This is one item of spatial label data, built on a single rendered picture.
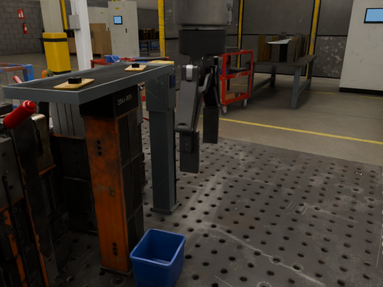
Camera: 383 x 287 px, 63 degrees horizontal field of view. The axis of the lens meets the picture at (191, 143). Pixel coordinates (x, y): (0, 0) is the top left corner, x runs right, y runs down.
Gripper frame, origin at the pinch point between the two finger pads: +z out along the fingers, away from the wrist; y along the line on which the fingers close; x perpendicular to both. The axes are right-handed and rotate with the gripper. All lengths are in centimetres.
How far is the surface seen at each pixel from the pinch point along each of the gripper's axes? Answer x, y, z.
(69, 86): 19.1, -8.8, -11.7
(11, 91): 26.2, -13.0, -11.4
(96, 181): 23.1, 0.7, 10.5
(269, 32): 44, 752, -1
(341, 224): -33, 38, 35
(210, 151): 18, 82, 35
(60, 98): 17.5, -13.1, -10.9
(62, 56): 496, 576, 52
